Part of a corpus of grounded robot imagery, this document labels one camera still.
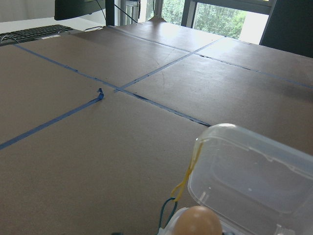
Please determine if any brown egg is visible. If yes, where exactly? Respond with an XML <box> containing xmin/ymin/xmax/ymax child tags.
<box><xmin>173</xmin><ymin>206</ymin><xmax>223</xmax><ymax>235</ymax></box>

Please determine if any clear plastic egg box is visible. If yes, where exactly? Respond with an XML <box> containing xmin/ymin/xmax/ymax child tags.
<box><xmin>157</xmin><ymin>123</ymin><xmax>313</xmax><ymax>235</ymax></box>

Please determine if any blue tape line crosswise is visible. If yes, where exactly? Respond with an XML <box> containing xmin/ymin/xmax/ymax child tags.
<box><xmin>14</xmin><ymin>44</ymin><xmax>212</xmax><ymax>127</ymax></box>

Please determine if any yellow rubber band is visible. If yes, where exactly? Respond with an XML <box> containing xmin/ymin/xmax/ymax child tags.
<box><xmin>170</xmin><ymin>142</ymin><xmax>203</xmax><ymax>202</ymax></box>

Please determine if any green rubber band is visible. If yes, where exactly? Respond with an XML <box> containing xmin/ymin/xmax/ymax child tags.
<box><xmin>158</xmin><ymin>197</ymin><xmax>178</xmax><ymax>228</ymax></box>

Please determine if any black monitor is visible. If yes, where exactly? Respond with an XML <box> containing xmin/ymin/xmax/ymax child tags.
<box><xmin>54</xmin><ymin>0</ymin><xmax>115</xmax><ymax>25</ymax></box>

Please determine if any black keyboard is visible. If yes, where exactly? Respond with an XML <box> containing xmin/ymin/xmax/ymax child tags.
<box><xmin>0</xmin><ymin>24</ymin><xmax>80</xmax><ymax>46</ymax></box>

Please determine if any dark office chair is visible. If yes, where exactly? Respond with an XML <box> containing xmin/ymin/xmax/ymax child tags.
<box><xmin>260</xmin><ymin>0</ymin><xmax>313</xmax><ymax>58</ymax></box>

